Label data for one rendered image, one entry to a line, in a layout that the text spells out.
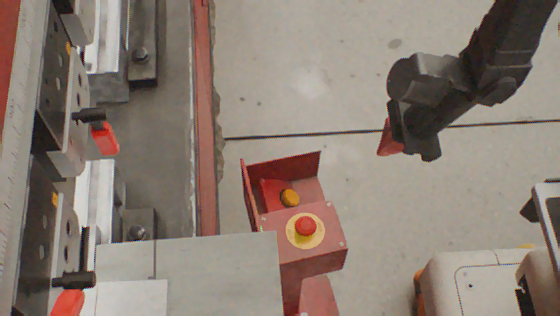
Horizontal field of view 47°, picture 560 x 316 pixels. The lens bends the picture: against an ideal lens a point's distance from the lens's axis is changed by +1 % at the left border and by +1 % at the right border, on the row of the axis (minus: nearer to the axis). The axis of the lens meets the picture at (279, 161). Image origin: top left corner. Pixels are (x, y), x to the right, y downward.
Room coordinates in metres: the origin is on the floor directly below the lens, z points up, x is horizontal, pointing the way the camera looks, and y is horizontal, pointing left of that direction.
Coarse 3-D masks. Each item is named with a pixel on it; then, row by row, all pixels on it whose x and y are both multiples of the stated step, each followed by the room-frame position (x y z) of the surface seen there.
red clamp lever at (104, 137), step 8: (72, 112) 0.40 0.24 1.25; (80, 112) 0.40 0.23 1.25; (88, 112) 0.40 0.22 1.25; (96, 112) 0.40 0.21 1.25; (104, 112) 0.40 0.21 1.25; (88, 120) 0.39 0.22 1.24; (96, 120) 0.39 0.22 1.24; (104, 120) 0.40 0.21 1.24; (96, 128) 0.40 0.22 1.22; (104, 128) 0.40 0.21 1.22; (96, 136) 0.39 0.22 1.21; (104, 136) 0.40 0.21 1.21; (112, 136) 0.40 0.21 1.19; (104, 144) 0.39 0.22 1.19; (112, 144) 0.40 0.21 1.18; (104, 152) 0.39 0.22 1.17; (112, 152) 0.40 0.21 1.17
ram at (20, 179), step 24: (0, 0) 0.39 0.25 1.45; (0, 24) 0.37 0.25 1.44; (0, 48) 0.35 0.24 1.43; (0, 72) 0.33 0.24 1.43; (0, 96) 0.31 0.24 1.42; (0, 120) 0.29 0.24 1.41; (24, 120) 0.32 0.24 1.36; (0, 144) 0.27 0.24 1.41; (24, 144) 0.30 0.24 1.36; (24, 168) 0.27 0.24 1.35; (24, 192) 0.25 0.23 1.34; (0, 312) 0.14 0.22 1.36
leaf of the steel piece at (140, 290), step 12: (168, 276) 0.28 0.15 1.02; (108, 288) 0.27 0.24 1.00; (120, 288) 0.27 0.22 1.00; (132, 288) 0.27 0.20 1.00; (144, 288) 0.27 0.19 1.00; (156, 288) 0.27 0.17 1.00; (168, 288) 0.26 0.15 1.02; (108, 300) 0.25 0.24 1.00; (120, 300) 0.25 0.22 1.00; (132, 300) 0.25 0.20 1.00; (144, 300) 0.25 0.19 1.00; (156, 300) 0.25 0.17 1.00; (168, 300) 0.25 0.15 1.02; (96, 312) 0.23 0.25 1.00; (108, 312) 0.23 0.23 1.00; (120, 312) 0.23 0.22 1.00; (132, 312) 0.23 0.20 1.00; (144, 312) 0.23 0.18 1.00; (156, 312) 0.23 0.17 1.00; (168, 312) 0.23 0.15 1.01
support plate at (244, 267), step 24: (168, 240) 0.34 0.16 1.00; (192, 240) 0.34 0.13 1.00; (216, 240) 0.34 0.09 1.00; (240, 240) 0.34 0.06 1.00; (264, 240) 0.34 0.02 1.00; (96, 264) 0.30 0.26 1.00; (120, 264) 0.30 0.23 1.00; (144, 264) 0.30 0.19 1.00; (168, 264) 0.30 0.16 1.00; (192, 264) 0.30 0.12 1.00; (216, 264) 0.31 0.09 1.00; (240, 264) 0.31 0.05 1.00; (264, 264) 0.31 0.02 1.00; (192, 288) 0.27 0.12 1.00; (216, 288) 0.27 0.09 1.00; (240, 288) 0.27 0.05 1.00; (264, 288) 0.27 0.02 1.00; (192, 312) 0.24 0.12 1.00; (216, 312) 0.24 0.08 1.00; (240, 312) 0.24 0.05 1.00; (264, 312) 0.24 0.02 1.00
